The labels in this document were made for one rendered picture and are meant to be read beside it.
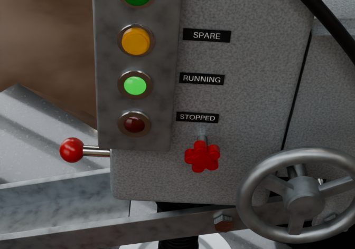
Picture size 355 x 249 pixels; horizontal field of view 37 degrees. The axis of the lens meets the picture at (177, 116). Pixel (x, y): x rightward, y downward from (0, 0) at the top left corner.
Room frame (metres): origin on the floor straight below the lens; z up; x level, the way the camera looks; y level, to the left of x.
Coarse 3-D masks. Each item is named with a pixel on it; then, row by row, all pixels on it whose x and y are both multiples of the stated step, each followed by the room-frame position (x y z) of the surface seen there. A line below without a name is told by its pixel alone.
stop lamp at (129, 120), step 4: (128, 120) 0.43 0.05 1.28; (132, 120) 0.43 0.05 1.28; (136, 120) 0.43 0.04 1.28; (140, 120) 0.43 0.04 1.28; (124, 124) 0.43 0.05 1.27; (128, 124) 0.43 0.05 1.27; (132, 124) 0.43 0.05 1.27; (136, 124) 0.43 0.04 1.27; (140, 124) 0.43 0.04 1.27; (144, 124) 0.43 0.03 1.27; (128, 128) 0.43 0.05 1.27; (132, 128) 0.43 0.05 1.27; (136, 128) 0.43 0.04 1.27; (140, 128) 0.43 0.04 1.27; (132, 132) 0.43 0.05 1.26; (136, 132) 0.43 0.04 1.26
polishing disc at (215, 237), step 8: (200, 240) 0.62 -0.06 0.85; (208, 240) 0.62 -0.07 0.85; (216, 240) 0.63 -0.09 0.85; (224, 240) 0.63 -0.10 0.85; (120, 248) 0.59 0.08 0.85; (128, 248) 0.59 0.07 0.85; (136, 248) 0.59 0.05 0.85; (144, 248) 0.59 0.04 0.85; (152, 248) 0.59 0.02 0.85; (200, 248) 0.60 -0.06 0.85; (208, 248) 0.60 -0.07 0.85; (216, 248) 0.61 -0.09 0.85; (224, 248) 0.61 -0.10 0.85
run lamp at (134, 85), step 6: (132, 78) 0.43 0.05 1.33; (138, 78) 0.43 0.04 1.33; (126, 84) 0.43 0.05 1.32; (132, 84) 0.43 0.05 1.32; (138, 84) 0.43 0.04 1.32; (144, 84) 0.43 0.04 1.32; (126, 90) 0.43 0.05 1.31; (132, 90) 0.43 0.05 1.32; (138, 90) 0.43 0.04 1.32; (144, 90) 0.43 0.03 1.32
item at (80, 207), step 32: (0, 192) 0.60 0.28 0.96; (32, 192) 0.60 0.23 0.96; (64, 192) 0.61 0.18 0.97; (96, 192) 0.61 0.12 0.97; (0, 224) 0.56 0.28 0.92; (32, 224) 0.56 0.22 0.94; (64, 224) 0.55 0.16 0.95; (96, 224) 0.50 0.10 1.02; (128, 224) 0.50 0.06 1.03; (160, 224) 0.50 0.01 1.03; (192, 224) 0.50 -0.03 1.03; (224, 224) 0.50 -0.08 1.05
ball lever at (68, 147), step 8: (64, 144) 0.48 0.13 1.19; (72, 144) 0.48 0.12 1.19; (80, 144) 0.49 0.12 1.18; (64, 152) 0.48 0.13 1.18; (72, 152) 0.48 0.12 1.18; (80, 152) 0.48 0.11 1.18; (88, 152) 0.48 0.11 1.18; (96, 152) 0.48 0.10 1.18; (104, 152) 0.48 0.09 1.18; (72, 160) 0.47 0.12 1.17
